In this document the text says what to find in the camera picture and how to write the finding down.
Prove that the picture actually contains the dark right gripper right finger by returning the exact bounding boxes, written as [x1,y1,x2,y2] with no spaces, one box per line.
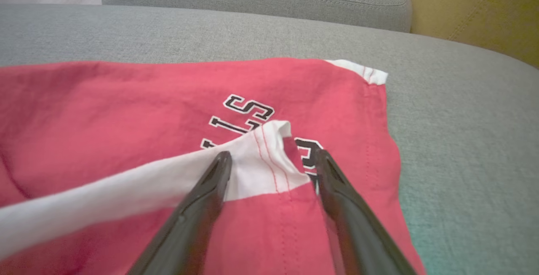
[314,149,418,275]

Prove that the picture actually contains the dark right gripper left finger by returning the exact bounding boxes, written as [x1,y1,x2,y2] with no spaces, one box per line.
[126,151,233,275]

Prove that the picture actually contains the gray sofa seat cushion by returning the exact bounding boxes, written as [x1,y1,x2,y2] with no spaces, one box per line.
[0,4,539,275]

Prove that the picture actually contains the red shorts with white trim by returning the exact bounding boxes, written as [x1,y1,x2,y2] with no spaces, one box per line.
[0,57,427,275]

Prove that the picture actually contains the yellow fabric cushion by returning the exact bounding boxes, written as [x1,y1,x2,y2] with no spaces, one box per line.
[400,0,539,69]

